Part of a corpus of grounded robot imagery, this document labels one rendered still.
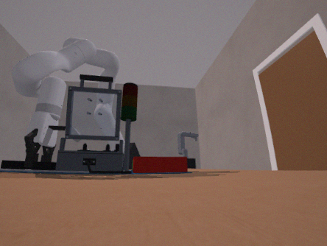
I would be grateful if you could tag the red open-top bin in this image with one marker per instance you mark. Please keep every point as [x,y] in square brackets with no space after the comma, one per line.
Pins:
[159,164]

